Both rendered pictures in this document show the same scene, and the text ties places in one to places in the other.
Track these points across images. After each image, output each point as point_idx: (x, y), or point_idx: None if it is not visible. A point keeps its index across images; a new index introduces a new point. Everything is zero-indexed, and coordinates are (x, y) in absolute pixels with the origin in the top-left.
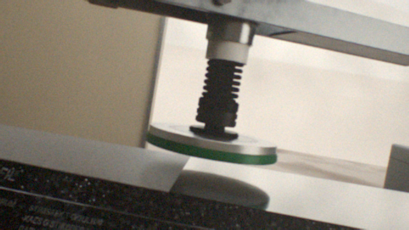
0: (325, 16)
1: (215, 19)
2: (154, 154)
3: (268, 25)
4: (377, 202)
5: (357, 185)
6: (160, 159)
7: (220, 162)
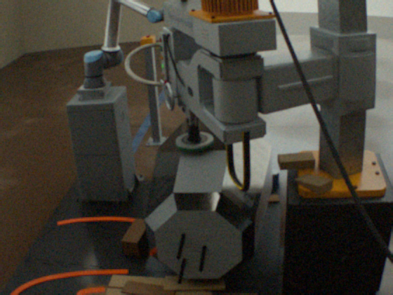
0: None
1: None
2: (188, 155)
3: None
4: (207, 130)
5: (187, 130)
6: (194, 154)
7: None
